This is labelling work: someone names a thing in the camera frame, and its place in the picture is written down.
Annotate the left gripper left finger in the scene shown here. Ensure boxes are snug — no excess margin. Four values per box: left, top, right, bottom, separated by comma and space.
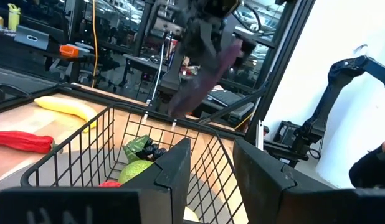
121, 138, 193, 224

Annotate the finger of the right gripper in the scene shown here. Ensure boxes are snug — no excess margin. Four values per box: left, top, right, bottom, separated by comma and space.
239, 39, 257, 60
197, 20, 223, 74

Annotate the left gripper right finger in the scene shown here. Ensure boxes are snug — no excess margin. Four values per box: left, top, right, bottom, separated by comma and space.
232, 138, 336, 224

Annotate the yellow bell pepper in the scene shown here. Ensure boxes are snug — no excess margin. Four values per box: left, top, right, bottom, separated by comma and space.
183, 206, 201, 223

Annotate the purple eggplant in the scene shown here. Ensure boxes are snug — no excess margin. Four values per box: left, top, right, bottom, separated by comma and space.
166, 39, 244, 118

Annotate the green pear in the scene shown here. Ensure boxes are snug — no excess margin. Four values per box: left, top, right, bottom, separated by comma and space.
118, 159, 154, 185

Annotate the black grape bunch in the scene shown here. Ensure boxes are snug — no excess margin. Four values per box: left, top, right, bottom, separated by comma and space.
123, 134, 168, 163

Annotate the red bell pepper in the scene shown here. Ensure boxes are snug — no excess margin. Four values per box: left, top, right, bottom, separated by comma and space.
98, 180, 123, 189

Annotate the yellow banana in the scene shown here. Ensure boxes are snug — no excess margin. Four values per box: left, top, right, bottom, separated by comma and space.
34, 95, 99, 134

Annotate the red chili pepper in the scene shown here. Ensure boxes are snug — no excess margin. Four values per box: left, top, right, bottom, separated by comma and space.
0, 130, 55, 154

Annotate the dark laptop with sticker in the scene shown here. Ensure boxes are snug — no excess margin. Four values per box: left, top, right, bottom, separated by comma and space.
207, 89, 256, 125

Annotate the person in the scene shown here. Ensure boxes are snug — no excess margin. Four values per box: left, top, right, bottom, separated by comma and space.
348, 138, 385, 189

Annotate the orange object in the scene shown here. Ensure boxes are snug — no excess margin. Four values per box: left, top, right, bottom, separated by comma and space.
59, 44, 80, 59

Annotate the grey box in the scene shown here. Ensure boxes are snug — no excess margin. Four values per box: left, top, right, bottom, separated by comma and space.
14, 24, 50, 51

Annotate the round grey mat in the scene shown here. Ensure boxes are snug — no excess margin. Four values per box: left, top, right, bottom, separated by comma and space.
0, 146, 125, 195

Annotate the yellow bottle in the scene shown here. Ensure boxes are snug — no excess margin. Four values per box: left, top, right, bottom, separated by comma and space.
7, 3, 22, 32

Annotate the yellow cable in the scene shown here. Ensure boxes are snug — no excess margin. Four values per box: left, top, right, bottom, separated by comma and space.
91, 0, 100, 89

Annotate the black wire basket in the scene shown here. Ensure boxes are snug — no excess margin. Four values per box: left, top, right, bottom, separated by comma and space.
20, 101, 247, 224

